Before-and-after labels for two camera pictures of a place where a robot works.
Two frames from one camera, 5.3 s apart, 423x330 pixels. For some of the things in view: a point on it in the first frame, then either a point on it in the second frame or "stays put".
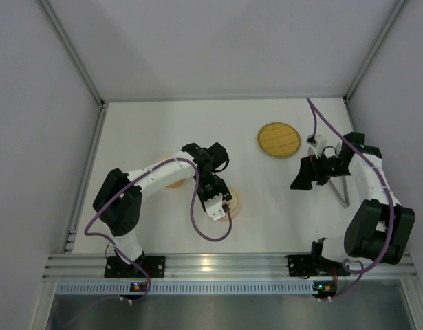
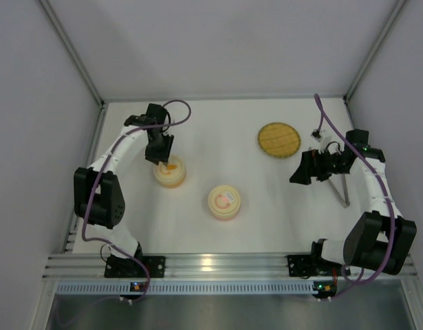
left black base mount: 154,265 stays put
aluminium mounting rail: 70,266 stays put
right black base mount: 299,265 stays put
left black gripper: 212,191 -> 159,150
